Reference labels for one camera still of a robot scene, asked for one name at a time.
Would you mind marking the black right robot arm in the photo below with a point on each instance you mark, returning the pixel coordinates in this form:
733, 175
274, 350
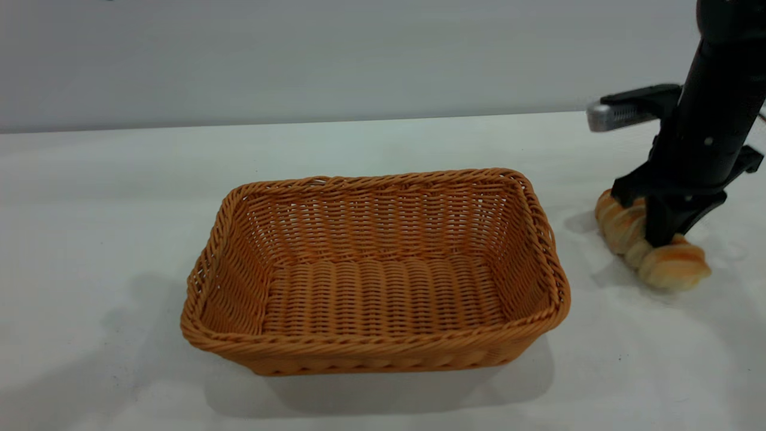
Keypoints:
733, 18

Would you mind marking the ridged long bread loaf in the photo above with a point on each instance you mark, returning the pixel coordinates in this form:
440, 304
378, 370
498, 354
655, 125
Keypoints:
673, 266

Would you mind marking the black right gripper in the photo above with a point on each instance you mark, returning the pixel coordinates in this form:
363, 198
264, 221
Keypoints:
706, 126

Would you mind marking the orange woven wicker basket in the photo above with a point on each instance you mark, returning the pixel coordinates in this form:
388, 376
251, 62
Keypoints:
377, 299

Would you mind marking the silver wrist camera on black mount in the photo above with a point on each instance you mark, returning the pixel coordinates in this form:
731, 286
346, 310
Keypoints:
628, 108

